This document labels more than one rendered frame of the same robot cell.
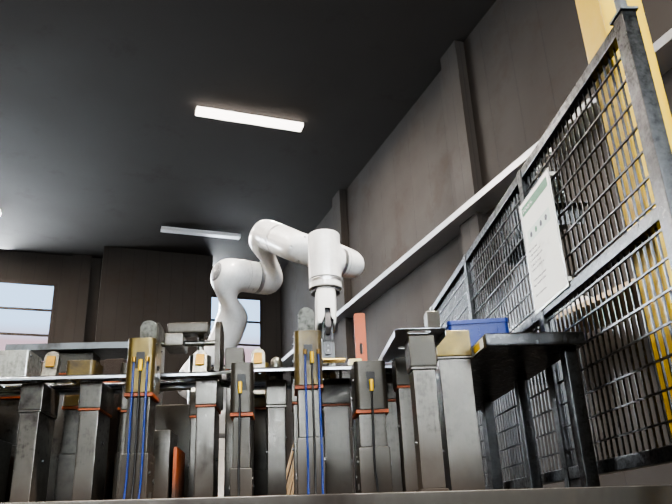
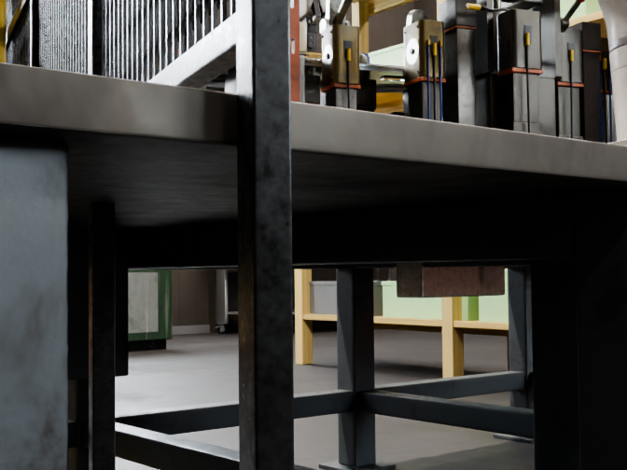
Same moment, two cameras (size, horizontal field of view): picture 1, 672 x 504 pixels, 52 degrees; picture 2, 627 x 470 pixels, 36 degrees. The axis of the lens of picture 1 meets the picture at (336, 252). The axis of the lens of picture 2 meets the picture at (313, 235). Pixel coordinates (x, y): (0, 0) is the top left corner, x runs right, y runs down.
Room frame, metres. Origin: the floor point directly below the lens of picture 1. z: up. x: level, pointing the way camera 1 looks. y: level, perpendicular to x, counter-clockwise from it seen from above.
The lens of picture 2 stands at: (3.62, -0.61, 0.56)
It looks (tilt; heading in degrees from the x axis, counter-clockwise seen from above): 2 degrees up; 162
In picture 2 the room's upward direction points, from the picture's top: 1 degrees counter-clockwise
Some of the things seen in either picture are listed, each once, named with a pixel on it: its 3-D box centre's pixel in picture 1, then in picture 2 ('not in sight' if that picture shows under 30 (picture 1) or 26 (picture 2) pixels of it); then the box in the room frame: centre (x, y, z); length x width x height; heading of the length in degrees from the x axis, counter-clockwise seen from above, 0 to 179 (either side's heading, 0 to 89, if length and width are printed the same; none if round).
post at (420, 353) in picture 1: (425, 413); not in sight; (1.30, -0.15, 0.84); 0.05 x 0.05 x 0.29; 5
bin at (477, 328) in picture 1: (473, 355); not in sight; (1.94, -0.38, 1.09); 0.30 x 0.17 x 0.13; 177
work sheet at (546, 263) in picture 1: (544, 243); not in sight; (1.61, -0.53, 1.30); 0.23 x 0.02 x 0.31; 5
